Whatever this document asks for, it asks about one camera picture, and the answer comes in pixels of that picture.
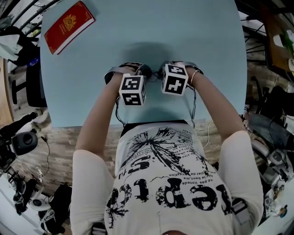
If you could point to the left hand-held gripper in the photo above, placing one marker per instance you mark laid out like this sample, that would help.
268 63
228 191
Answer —
132 89

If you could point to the person's right forearm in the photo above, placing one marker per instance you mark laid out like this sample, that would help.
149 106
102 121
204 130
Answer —
218 107

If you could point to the person's left hand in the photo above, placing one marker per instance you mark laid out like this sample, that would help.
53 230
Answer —
127 70

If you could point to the red hardcover book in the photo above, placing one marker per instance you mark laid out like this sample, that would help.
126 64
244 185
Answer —
69 27

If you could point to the brown wooden table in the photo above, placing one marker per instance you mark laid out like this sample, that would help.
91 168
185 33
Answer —
275 52

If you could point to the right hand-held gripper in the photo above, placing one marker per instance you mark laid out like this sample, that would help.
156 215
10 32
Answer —
174 80

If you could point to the black eyeglasses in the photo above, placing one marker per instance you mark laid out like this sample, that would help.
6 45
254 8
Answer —
154 74

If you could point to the black office chair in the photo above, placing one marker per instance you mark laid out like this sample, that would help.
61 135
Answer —
34 85

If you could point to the person's white printed shirt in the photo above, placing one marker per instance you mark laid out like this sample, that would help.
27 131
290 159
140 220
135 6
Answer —
165 195

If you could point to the black round device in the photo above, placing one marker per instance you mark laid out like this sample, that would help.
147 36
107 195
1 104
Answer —
25 143

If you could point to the black bag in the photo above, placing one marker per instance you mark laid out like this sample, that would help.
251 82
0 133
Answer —
63 202

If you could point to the person's right hand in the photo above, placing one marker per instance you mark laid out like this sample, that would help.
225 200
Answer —
189 74

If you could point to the green potted plant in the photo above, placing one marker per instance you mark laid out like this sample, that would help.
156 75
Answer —
289 42

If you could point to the grey cloth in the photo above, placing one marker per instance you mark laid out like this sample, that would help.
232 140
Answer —
8 48

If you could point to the light wooden desk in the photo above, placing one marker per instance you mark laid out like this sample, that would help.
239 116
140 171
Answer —
4 96

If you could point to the black swivel chair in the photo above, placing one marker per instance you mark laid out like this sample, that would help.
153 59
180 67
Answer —
280 96

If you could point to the grey bag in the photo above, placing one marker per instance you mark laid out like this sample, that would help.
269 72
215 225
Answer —
268 128

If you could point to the person's left forearm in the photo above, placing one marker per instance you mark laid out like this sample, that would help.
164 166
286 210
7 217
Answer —
98 114

